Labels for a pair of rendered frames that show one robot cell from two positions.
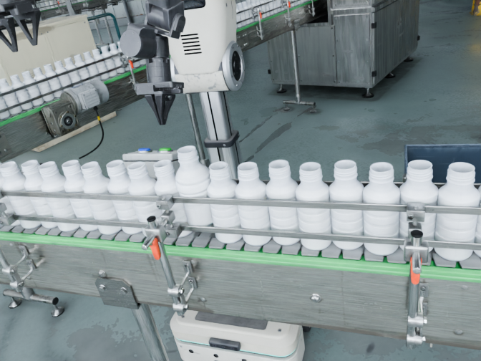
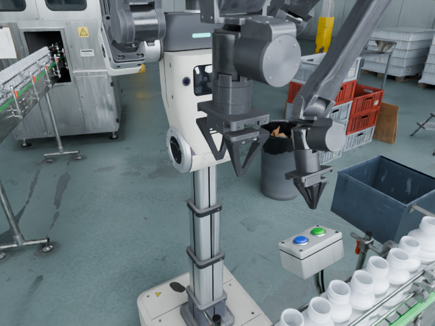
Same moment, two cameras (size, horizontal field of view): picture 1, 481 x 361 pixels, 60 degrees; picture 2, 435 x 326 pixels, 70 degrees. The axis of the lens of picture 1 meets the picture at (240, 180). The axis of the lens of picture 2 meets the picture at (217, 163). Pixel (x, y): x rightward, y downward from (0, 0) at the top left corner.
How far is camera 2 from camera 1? 115 cm
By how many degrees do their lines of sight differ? 48
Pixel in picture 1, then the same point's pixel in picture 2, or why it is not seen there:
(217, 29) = not seen: hidden behind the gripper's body
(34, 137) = not seen: outside the picture
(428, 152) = (347, 171)
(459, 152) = (358, 167)
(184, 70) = (204, 150)
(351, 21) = (92, 81)
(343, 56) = (90, 108)
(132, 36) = (338, 130)
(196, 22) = not seen: hidden behind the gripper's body
